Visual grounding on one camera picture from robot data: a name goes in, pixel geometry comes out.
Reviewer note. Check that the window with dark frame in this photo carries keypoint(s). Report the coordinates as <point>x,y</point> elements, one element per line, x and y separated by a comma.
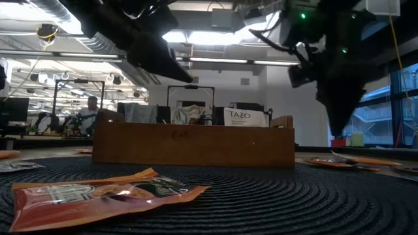
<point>375,127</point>

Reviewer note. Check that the green container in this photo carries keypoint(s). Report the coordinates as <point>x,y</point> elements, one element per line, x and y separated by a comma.
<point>357,139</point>

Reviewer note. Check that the white cloth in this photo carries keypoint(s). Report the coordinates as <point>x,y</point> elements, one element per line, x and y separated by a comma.
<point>189,112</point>

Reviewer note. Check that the white window blind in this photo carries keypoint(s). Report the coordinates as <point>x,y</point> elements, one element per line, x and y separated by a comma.
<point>379,93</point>

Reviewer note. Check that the red container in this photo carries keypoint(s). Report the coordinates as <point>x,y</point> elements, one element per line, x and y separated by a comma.
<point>338,143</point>

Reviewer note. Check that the person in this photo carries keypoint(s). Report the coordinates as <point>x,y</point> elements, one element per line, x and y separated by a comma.
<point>89,112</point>

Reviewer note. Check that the white ceiling box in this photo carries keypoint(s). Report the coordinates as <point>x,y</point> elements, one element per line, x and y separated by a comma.
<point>382,7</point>

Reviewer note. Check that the black background robot arm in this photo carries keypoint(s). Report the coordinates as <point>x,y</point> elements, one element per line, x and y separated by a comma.
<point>49,122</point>

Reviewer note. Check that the long linear ceiling light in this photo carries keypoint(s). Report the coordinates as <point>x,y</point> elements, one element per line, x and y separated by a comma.
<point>215,60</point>

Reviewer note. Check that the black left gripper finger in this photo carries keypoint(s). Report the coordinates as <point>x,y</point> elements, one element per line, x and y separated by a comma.
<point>156,62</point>

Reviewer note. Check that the black computer monitor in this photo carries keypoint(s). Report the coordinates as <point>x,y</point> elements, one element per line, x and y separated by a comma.
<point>248,104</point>
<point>14,109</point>
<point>219,115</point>

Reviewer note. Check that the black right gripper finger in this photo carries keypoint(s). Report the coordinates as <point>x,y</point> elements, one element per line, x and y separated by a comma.
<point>343,98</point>

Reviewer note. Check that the white orange Tazo tea packet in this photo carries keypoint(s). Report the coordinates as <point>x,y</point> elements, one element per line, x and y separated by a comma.
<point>8,154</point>
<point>245,117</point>

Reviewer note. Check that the black green tea packet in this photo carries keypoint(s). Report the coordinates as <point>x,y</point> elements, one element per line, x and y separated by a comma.
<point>16,166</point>
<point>408,170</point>

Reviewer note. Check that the black metal table frame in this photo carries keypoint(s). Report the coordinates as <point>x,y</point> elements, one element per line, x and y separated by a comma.
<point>359,152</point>

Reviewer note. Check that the wooden tea organizer box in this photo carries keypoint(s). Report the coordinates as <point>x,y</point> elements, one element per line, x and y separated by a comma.
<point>192,147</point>

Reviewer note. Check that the round black woven placemat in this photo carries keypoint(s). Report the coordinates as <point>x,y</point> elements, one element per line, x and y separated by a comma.
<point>261,202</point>

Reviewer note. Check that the grey cover cloth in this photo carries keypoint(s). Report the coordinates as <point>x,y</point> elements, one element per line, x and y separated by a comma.
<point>140,112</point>

